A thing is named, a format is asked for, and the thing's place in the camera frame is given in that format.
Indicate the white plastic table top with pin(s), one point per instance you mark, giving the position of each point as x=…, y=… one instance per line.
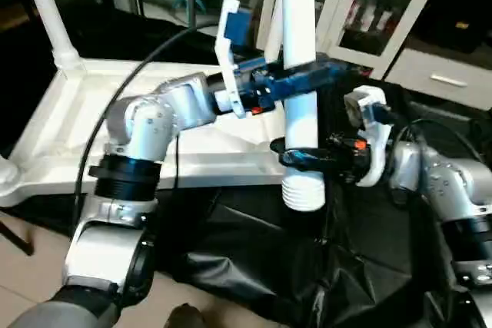
x=77, y=128

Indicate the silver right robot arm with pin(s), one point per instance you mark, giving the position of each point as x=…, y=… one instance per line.
x=446, y=182

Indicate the white glass-door cabinet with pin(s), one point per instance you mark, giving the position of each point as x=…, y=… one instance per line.
x=369, y=13

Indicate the blue floor stand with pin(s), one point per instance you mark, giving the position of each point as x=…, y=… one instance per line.
x=188, y=5

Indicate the black work mat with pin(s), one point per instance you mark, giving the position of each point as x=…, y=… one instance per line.
x=254, y=266

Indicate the white drawer unit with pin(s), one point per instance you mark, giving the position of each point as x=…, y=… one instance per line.
x=446, y=78

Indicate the large black box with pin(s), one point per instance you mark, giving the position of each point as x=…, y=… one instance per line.
x=461, y=5

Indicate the black metal stand leg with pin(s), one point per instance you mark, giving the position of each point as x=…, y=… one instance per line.
x=17, y=237

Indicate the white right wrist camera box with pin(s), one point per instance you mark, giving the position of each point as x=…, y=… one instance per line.
x=373, y=136

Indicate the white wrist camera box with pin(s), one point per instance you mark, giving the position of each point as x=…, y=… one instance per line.
x=231, y=44
x=373, y=136

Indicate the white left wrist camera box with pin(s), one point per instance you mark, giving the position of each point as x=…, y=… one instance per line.
x=231, y=44

